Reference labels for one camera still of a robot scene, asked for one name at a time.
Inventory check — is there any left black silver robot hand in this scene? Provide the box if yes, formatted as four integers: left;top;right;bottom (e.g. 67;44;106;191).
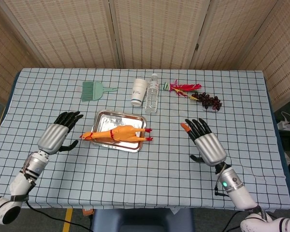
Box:
37;111;84;155

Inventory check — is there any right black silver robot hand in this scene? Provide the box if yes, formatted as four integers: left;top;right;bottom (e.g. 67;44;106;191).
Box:
180;118;227;167

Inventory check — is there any orange rubber chicken toy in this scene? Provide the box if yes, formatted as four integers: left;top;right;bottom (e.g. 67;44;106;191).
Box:
79;125;154;143

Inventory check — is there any silver metal tray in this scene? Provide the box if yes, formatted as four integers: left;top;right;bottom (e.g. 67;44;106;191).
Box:
91;110;147;153

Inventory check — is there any green plastic hand brush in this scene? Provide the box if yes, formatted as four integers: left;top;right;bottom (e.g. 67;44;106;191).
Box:
81;81;118;102

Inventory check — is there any dark purple grape bunch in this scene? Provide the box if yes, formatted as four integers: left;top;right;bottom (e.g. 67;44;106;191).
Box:
191;91;223;113

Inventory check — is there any red feather shuttlecock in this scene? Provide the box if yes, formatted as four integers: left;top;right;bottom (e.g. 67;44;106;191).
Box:
162;79;203;100

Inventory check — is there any clear plastic water bottle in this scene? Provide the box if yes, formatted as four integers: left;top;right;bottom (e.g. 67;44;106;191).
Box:
144;73;160;115

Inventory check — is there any white power strip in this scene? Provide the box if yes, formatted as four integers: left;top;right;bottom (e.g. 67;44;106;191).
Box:
277;120;290;132

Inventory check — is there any blue checked tablecloth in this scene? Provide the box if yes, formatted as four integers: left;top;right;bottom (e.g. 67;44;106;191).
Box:
0;68;290;211

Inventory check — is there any yellow floor tape strip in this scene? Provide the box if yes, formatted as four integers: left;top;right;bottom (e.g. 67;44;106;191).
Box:
62;208;73;232

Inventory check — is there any white paper cup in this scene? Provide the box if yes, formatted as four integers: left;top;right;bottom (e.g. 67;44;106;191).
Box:
130;77;148;107

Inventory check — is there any blue grey chair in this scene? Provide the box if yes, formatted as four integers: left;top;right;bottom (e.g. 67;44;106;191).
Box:
90;208;195;232

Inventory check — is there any woven folding screen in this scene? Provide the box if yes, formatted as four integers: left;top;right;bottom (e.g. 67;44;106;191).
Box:
0;0;290;112

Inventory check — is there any black floor cable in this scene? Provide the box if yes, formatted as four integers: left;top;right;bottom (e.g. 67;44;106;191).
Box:
227;210;245;232

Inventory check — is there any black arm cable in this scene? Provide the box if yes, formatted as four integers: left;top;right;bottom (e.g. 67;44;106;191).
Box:
26;200;92;232

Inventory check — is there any white power cable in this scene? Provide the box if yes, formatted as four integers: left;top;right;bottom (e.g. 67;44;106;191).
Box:
280;111;290;126

